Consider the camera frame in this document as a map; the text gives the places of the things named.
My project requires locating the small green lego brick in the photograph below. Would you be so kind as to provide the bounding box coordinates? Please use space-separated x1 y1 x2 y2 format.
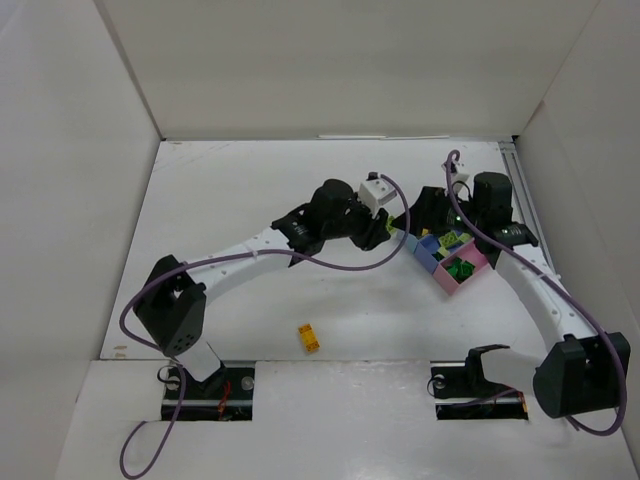
456 260 475 283

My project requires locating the orange long lego brick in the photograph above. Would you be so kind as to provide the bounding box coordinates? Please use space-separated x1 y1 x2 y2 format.
298 324 320 354

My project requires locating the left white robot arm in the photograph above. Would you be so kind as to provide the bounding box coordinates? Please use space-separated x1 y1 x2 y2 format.
132 174 398 392

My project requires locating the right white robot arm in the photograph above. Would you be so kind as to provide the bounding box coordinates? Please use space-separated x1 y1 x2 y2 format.
392 172 631 420

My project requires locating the pink container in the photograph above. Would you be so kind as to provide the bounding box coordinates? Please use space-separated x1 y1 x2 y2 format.
433 241 489 295

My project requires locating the blue container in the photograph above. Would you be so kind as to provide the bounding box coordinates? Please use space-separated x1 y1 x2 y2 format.
395 230 426 254

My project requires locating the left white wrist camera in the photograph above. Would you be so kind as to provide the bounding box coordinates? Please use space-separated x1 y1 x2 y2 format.
357 172 397 218

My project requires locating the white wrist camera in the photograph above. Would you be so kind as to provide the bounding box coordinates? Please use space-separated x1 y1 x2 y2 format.
441 155 469 183
357 172 397 218

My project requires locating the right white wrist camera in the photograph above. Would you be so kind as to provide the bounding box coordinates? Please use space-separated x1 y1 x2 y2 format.
441 155 469 183

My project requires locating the aluminium rail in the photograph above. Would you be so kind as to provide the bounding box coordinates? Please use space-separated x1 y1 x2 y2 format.
498 141 551 265

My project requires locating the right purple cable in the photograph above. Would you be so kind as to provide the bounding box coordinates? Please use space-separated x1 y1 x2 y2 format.
445 149 629 436

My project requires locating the purple cable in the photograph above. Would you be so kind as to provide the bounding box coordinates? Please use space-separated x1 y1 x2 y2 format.
118 172 412 479
445 149 629 436

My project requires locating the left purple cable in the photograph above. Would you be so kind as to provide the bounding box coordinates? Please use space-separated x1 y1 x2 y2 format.
118 172 412 479

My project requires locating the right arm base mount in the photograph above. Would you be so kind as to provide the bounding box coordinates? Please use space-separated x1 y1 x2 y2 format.
426 344 529 421

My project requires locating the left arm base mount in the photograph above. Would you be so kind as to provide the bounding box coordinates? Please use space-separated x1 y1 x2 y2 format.
156 362 256 422

